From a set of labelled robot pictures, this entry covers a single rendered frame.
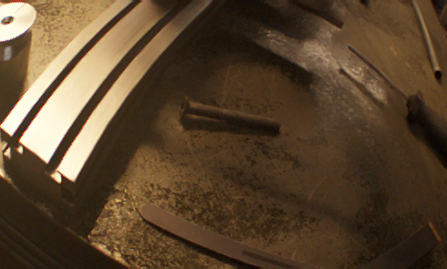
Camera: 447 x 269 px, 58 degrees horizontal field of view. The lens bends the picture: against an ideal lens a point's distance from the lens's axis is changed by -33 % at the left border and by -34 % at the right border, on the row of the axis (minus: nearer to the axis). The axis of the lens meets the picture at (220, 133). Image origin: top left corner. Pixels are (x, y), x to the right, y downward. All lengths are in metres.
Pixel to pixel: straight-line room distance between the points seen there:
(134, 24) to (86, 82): 0.07
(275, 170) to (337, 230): 0.06
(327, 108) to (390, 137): 0.07
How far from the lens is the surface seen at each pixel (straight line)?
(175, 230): 0.25
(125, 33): 0.31
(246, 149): 0.31
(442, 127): 0.42
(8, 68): 0.30
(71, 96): 0.26
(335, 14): 0.40
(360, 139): 0.36
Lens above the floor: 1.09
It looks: 42 degrees down
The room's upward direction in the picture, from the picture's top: 23 degrees clockwise
